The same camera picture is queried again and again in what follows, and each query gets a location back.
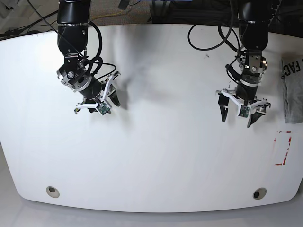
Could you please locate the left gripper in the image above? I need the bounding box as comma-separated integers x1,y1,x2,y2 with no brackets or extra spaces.
215,82,271,128

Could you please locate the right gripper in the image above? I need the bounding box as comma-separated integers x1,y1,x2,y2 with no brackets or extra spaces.
74,72,121,114

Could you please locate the grey T-shirt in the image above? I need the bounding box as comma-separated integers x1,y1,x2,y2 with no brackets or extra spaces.
281,55,303,124

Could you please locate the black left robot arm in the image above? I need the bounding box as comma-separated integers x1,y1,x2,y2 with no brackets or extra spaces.
216,0,271,127

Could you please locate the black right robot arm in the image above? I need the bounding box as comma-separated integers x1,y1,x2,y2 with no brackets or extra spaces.
57,0,120,115

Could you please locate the red tape rectangle marker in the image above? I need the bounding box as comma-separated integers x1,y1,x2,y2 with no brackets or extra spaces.
273,131,292,166

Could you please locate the black tripod rod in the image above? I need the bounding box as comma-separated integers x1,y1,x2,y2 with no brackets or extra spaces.
0,11,43,40

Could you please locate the power strip with red light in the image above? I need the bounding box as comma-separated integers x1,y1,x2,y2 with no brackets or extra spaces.
267,0,282,26

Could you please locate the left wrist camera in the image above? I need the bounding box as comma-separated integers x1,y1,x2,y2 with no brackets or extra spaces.
238,105,250,118

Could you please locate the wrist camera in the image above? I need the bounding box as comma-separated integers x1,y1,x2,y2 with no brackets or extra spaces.
238,105,250,118
95,102,111,115

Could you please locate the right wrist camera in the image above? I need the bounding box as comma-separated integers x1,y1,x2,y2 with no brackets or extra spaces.
95,102,111,115

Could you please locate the black cable loop on table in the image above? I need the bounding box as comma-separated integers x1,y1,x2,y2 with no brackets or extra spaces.
187,22,237,51

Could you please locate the right table cable grommet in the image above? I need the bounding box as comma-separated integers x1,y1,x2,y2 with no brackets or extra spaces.
252,188,267,200

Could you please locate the table cable grommet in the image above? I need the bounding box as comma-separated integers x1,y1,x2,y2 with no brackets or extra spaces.
46,186,60,199
252,188,267,200

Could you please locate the yellow cable on floor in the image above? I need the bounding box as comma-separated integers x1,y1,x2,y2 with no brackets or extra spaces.
91,9,126,22

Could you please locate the left table cable grommet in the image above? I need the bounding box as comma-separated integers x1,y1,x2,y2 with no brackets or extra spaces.
46,186,60,199

